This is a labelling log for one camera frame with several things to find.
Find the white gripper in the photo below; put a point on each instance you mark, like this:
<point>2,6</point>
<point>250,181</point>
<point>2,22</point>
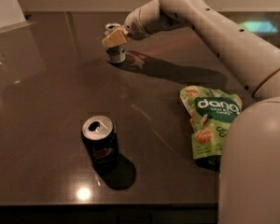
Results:
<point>134,26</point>

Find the green white 7up can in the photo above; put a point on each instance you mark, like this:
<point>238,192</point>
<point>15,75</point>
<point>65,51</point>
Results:
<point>117,54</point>

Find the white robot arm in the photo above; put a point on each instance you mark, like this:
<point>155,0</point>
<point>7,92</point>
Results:
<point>249,181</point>

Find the blue pepsi can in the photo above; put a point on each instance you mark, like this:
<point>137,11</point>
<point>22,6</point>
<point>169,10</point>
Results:
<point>99,136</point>

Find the green dang chips bag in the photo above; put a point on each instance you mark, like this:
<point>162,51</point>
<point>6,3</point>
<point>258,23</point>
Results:
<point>211,113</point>

